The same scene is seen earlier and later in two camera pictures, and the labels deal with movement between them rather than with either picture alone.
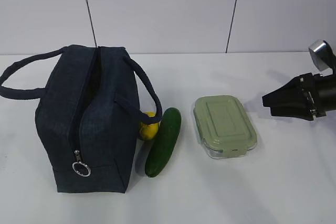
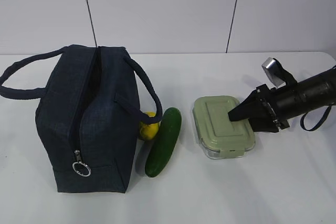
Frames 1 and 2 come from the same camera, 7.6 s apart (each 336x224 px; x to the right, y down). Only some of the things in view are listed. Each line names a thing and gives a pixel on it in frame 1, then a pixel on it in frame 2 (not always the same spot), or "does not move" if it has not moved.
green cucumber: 164,142 does not move
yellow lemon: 148,131 does not move
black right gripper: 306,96 -> 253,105
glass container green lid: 223,127 does not move
